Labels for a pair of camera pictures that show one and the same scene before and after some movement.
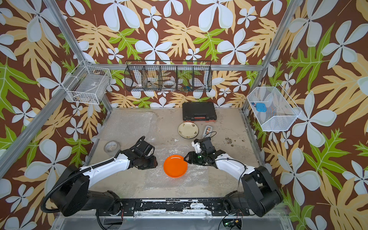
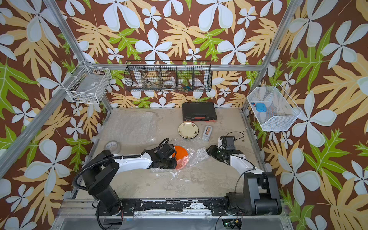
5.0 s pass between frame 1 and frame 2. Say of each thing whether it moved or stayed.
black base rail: stayed
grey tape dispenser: stayed
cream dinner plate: stayed
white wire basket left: stayed
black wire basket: stayed
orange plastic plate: moved
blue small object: stayed
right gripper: moved
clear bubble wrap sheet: moved
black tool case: stayed
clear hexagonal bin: stayed
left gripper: moved
